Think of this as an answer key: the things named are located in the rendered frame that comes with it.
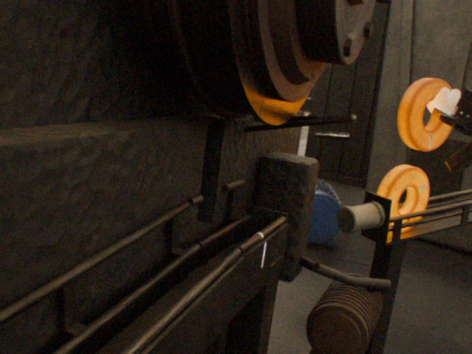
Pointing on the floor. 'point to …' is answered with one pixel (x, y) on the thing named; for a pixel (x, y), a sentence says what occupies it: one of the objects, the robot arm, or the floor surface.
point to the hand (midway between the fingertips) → (429, 105)
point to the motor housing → (344, 319)
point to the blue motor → (324, 216)
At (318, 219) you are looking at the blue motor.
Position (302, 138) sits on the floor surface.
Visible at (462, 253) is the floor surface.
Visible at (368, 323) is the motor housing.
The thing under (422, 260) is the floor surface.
